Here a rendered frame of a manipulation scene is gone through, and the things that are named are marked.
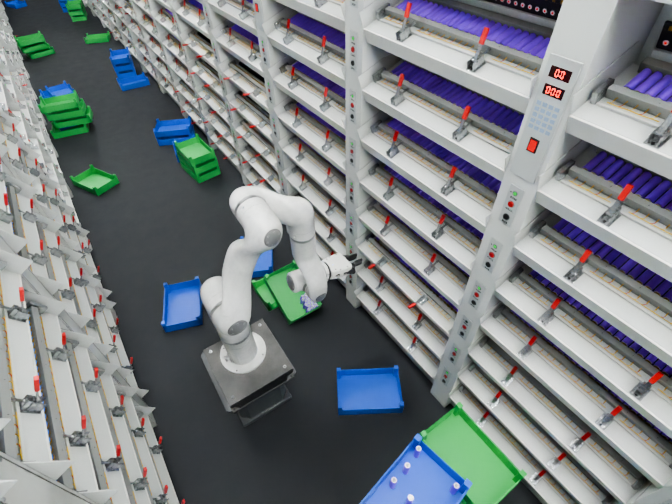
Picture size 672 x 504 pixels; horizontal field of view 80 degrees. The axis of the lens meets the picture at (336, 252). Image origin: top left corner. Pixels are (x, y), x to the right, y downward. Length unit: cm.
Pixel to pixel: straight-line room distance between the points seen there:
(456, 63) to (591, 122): 37
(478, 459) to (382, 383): 62
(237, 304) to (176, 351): 102
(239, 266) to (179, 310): 124
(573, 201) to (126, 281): 242
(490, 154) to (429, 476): 98
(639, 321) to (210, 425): 170
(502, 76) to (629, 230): 44
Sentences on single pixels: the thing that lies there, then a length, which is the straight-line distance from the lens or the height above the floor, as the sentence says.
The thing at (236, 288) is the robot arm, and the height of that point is 86.
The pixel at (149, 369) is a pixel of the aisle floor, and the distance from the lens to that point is 233.
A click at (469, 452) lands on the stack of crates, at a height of 32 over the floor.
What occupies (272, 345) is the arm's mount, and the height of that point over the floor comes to 37.
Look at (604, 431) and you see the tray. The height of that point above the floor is 70.
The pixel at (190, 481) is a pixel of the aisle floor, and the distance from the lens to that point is 203.
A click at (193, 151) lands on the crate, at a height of 16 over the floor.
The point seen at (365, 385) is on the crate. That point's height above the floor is 0.
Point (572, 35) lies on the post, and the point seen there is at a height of 160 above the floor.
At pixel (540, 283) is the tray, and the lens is 133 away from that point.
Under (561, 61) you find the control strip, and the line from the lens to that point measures 98.
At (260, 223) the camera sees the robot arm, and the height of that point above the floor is 112.
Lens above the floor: 186
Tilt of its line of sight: 46 degrees down
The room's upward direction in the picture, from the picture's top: 2 degrees counter-clockwise
